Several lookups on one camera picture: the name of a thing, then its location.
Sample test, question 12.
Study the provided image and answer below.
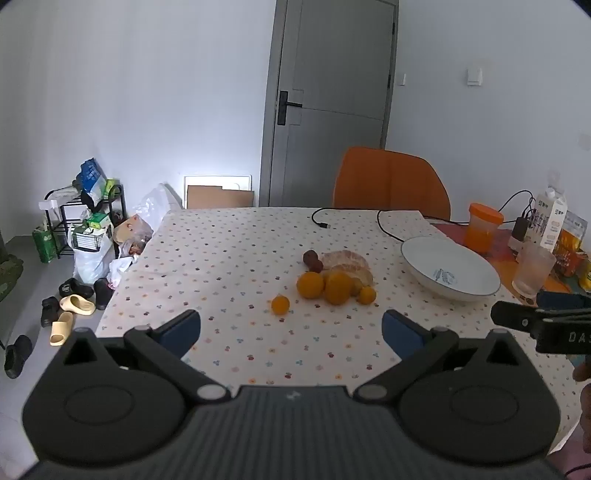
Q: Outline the black usb cable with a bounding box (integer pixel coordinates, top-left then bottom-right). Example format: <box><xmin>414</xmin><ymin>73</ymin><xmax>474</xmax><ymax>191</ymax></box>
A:
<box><xmin>311</xmin><ymin>207</ymin><xmax>380</xmax><ymax>230</ymax></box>

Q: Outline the orange lidded plastic cup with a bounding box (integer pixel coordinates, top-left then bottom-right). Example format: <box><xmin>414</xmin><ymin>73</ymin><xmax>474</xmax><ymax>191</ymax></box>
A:
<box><xmin>465</xmin><ymin>202</ymin><xmax>505</xmax><ymax>254</ymax></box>

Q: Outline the black slipper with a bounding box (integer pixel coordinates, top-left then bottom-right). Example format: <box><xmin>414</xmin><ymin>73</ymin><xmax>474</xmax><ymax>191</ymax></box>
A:
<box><xmin>41</xmin><ymin>296</ymin><xmax>61</xmax><ymax>328</ymax></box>
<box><xmin>93</xmin><ymin>278</ymin><xmax>114</xmax><ymax>310</ymax></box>
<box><xmin>59</xmin><ymin>278</ymin><xmax>95</xmax><ymax>300</ymax></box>
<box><xmin>4</xmin><ymin>335</ymin><xmax>33</xmax><ymax>380</ymax></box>

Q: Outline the dark green object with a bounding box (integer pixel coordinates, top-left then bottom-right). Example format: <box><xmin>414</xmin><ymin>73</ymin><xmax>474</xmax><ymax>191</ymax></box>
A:
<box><xmin>0</xmin><ymin>231</ymin><xmax>24</xmax><ymax>304</ymax></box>

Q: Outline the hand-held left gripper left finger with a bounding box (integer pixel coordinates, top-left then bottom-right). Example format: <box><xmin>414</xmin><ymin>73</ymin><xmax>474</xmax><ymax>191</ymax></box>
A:
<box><xmin>34</xmin><ymin>309</ymin><xmax>232</xmax><ymax>403</ymax></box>

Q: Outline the orange snack packet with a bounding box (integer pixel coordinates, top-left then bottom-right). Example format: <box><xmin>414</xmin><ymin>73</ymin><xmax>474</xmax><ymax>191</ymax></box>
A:
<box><xmin>553</xmin><ymin>230</ymin><xmax>588</xmax><ymax>278</ymax></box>

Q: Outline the black door handle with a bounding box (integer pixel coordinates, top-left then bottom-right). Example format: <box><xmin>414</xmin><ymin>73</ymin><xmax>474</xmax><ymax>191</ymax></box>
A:
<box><xmin>276</xmin><ymin>91</ymin><xmax>304</xmax><ymax>126</ymax></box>

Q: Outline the black charger cable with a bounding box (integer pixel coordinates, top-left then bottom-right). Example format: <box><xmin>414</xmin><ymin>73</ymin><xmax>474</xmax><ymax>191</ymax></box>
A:
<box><xmin>500</xmin><ymin>189</ymin><xmax>537</xmax><ymax>223</ymax></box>

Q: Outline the dotted white tablecloth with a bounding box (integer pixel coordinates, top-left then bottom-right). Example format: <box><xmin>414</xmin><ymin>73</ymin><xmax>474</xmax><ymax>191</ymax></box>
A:
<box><xmin>95</xmin><ymin>207</ymin><xmax>591</xmax><ymax>393</ymax></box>

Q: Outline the yellow slipper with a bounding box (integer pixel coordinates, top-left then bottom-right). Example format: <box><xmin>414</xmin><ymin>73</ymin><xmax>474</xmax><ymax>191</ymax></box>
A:
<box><xmin>60</xmin><ymin>295</ymin><xmax>97</xmax><ymax>316</ymax></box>
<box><xmin>50</xmin><ymin>311</ymin><xmax>75</xmax><ymax>346</ymax></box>

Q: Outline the white framed board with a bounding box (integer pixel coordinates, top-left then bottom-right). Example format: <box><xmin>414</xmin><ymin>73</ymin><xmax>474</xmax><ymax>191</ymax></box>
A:
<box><xmin>183</xmin><ymin>174</ymin><xmax>254</xmax><ymax>209</ymax></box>

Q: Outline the grey door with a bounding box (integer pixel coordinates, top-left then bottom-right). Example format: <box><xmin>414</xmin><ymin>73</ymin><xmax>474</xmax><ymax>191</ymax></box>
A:
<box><xmin>259</xmin><ymin>0</ymin><xmax>400</xmax><ymax>208</ymax></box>

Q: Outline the black metal rack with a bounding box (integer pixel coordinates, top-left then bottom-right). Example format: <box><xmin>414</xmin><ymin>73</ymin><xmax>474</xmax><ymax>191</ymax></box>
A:
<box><xmin>45</xmin><ymin>185</ymin><xmax>126</xmax><ymax>259</ymax></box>

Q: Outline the pale snack packet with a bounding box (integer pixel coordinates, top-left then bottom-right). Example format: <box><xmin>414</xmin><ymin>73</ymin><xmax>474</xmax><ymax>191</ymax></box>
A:
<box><xmin>561</xmin><ymin>210</ymin><xmax>590</xmax><ymax>241</ymax></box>

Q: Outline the long black cable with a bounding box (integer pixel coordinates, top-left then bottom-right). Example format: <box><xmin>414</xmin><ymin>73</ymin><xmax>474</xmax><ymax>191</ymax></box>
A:
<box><xmin>376</xmin><ymin>209</ymin><xmax>469</xmax><ymax>243</ymax></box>

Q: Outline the crumpled white bag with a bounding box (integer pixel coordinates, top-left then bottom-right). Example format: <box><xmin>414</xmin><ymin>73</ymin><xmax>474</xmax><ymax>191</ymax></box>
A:
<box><xmin>108</xmin><ymin>256</ymin><xmax>137</xmax><ymax>289</ymax></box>

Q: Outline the large peeled pomelo segment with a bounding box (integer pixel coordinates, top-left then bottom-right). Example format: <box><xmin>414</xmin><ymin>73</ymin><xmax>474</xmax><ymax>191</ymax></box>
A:
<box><xmin>321</xmin><ymin>250</ymin><xmax>370</xmax><ymax>271</ymax></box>

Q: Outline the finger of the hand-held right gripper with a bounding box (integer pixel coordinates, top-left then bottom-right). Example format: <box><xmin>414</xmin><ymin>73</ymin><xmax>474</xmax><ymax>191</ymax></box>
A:
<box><xmin>490</xmin><ymin>300</ymin><xmax>561</xmax><ymax>334</ymax></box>
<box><xmin>536</xmin><ymin>291</ymin><xmax>591</xmax><ymax>312</ymax></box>

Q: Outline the orange chair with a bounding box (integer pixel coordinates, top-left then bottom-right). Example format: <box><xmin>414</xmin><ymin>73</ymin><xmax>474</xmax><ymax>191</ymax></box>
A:
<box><xmin>332</xmin><ymin>147</ymin><xmax>452</xmax><ymax>221</ymax></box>

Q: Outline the large orange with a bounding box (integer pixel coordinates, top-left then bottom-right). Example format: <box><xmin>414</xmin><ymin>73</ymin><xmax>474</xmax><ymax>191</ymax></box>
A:
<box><xmin>296</xmin><ymin>271</ymin><xmax>325</xmax><ymax>300</ymax></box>
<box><xmin>323</xmin><ymin>271</ymin><xmax>355</xmax><ymax>306</ymax></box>

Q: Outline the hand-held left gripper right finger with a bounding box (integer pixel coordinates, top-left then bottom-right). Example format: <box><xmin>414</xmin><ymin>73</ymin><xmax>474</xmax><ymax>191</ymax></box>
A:
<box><xmin>353</xmin><ymin>309</ymin><xmax>542</xmax><ymax>403</ymax></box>

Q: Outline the green carton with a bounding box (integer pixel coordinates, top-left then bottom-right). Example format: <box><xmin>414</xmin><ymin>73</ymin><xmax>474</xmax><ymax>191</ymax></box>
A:
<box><xmin>32</xmin><ymin>226</ymin><xmax>55</xmax><ymax>264</ymax></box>

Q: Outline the clear drinking glass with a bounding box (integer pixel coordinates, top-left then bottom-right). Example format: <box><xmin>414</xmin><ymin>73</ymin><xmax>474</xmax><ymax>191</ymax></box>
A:
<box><xmin>512</xmin><ymin>241</ymin><xmax>557</xmax><ymax>299</ymax></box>

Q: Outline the red table mat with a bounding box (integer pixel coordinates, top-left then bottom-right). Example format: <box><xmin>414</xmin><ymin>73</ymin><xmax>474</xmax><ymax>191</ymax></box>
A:
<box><xmin>431</xmin><ymin>220</ymin><xmax>591</xmax><ymax>296</ymax></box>

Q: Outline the brown paper bag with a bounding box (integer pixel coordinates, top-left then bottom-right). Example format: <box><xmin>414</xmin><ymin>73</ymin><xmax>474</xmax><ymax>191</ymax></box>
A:
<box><xmin>113</xmin><ymin>215</ymin><xmax>154</xmax><ymax>257</ymax></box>

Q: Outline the white milk carton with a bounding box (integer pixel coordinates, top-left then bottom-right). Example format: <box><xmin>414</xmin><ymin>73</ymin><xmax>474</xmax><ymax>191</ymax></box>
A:
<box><xmin>526</xmin><ymin>185</ymin><xmax>568</xmax><ymax>254</ymax></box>

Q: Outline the blue package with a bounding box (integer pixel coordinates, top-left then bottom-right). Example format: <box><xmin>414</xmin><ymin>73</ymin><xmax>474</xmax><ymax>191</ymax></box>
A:
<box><xmin>78</xmin><ymin>158</ymin><xmax>108</xmax><ymax>204</ymax></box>

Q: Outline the white bowl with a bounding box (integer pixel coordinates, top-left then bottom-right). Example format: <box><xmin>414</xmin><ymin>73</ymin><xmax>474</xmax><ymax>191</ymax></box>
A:
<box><xmin>401</xmin><ymin>236</ymin><xmax>502</xmax><ymax>303</ymax></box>

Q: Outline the person's right hand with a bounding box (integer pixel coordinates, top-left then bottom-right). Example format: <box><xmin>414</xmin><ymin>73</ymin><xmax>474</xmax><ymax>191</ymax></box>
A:
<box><xmin>571</xmin><ymin>364</ymin><xmax>591</xmax><ymax>445</ymax></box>

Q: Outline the white plastic bag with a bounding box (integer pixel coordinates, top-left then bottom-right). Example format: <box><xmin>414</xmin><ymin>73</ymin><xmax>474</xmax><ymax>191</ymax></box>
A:
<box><xmin>68</xmin><ymin>222</ymin><xmax>122</xmax><ymax>283</ymax></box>

